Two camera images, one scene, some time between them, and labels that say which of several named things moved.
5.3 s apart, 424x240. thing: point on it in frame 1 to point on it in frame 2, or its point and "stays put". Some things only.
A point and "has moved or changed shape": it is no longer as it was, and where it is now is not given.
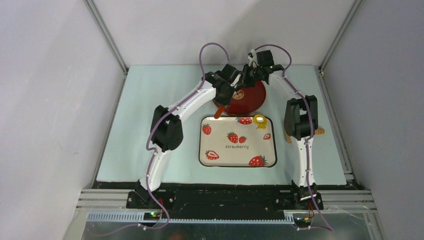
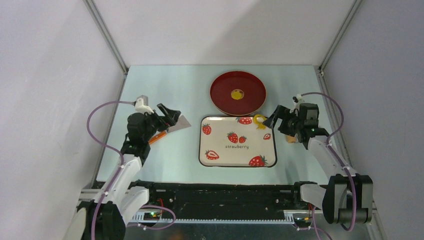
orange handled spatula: (219, 112) has moved or changed shape
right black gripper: (243, 82) to (283, 113)
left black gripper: (225, 102) to (171, 115)
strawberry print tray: (235, 141) stays put
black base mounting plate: (204, 199) stays put
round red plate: (246, 100) stays put
